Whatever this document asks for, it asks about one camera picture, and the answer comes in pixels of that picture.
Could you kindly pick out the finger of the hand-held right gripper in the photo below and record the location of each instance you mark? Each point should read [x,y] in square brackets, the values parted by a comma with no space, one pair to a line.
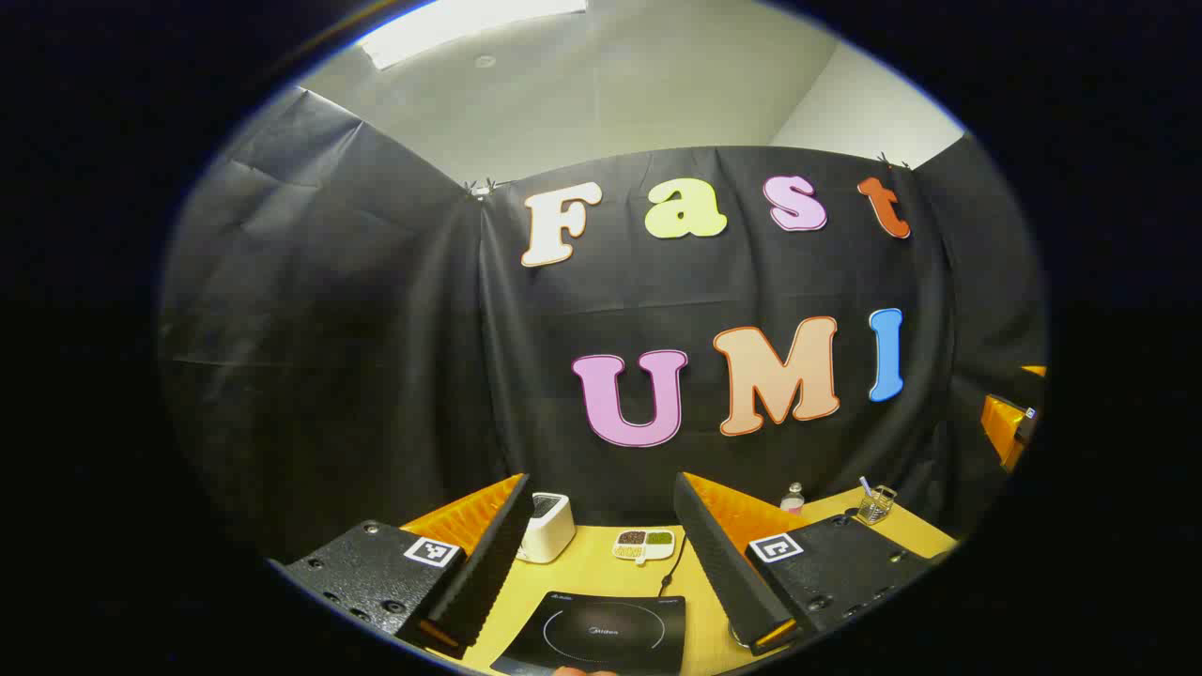
[1003,427]

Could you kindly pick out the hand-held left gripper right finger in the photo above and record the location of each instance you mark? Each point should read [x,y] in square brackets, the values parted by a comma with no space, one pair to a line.
[718,563]

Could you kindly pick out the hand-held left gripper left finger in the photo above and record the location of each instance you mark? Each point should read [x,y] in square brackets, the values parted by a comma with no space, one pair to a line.
[488,563]

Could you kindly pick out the black induction cooktop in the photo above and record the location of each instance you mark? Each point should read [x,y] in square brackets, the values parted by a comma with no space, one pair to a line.
[610,634]

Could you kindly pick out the white toaster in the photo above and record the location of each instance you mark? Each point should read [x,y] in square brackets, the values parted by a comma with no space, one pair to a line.
[545,530]

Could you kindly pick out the white divided bean dish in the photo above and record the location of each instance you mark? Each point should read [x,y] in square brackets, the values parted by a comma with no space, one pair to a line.
[643,545]

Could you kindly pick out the clear plastic bottle pink label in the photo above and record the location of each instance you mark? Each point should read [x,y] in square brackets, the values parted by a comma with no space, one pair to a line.
[793,500]

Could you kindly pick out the black backdrop cloth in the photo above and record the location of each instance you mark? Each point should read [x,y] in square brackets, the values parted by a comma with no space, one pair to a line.
[376,376]

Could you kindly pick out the metal cloth clip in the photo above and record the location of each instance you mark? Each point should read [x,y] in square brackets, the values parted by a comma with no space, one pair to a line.
[480,191]
[888,161]

